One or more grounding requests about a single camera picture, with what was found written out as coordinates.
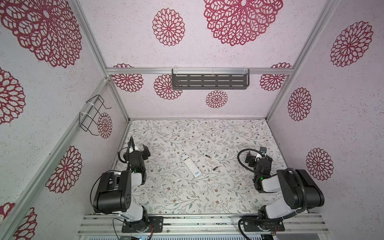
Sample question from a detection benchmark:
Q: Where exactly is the white remote control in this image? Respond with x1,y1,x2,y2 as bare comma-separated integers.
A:
180,153,202,178

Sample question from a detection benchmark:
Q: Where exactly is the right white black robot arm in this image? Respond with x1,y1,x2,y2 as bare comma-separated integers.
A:
237,149,325,223

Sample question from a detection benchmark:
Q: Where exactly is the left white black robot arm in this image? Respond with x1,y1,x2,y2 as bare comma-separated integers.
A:
90,145,151,232

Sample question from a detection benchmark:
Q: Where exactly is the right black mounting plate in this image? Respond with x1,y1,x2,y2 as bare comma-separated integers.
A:
241,216,286,232

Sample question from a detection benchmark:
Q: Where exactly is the black mounting plate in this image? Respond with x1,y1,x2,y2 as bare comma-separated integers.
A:
241,216,286,232
122,216,164,234

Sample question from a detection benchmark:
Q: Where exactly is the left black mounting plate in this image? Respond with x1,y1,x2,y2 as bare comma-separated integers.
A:
122,216,164,234

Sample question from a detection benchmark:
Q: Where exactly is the grey slotted metal shelf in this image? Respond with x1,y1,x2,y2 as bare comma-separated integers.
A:
171,69,250,90

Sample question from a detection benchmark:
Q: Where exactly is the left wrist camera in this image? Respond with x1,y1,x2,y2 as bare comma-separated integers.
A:
127,136,139,153

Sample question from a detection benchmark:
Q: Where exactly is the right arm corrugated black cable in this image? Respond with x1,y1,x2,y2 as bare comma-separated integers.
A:
236,148,309,240

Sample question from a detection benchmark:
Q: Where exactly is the black wire wall rack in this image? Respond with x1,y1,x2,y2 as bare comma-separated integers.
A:
78,95,113,139

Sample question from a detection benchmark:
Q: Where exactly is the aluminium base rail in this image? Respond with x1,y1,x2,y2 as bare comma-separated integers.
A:
76,213,329,237

